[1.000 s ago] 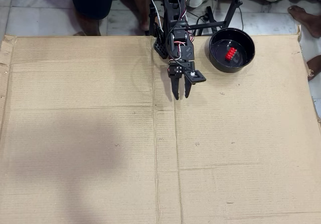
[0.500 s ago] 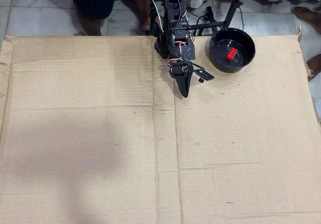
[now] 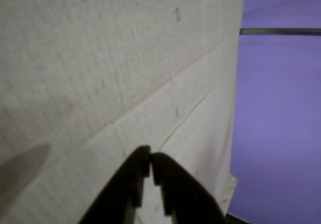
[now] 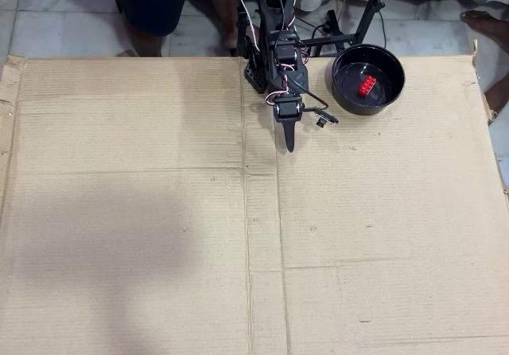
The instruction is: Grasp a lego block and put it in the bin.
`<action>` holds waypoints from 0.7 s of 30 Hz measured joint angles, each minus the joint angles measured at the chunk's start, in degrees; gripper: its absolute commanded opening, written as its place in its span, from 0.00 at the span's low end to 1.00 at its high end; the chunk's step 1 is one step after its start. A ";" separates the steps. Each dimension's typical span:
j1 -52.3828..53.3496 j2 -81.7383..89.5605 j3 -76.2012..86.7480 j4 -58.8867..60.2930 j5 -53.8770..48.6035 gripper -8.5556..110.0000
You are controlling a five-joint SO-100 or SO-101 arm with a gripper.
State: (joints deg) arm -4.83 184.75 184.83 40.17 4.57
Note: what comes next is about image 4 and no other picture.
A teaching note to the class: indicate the black upright stand pole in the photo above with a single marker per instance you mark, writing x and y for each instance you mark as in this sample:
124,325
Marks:
241,20

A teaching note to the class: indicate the black round bin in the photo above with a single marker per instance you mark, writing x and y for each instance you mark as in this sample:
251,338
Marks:
394,72

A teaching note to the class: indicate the bare foot of bystander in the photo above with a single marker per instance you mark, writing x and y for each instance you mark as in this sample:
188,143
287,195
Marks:
487,26
497,98

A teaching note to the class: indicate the black tripod stand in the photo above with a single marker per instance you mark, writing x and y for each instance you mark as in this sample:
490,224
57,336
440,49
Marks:
371,8

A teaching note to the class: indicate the large brown cardboard sheet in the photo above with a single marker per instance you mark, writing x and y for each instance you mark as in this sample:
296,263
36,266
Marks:
159,211

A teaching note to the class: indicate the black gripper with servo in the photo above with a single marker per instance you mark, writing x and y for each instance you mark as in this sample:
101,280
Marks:
287,111

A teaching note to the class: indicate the red lego block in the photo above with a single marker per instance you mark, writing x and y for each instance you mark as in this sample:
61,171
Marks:
366,85

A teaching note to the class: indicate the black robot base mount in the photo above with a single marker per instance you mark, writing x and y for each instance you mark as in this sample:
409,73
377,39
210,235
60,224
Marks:
254,74

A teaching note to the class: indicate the bare leg of seated person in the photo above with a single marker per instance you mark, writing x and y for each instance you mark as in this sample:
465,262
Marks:
148,44
220,8

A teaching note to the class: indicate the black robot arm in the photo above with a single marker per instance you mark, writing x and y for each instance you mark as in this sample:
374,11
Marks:
278,44

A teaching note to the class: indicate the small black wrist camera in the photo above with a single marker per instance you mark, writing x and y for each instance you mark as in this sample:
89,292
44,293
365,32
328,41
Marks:
324,118

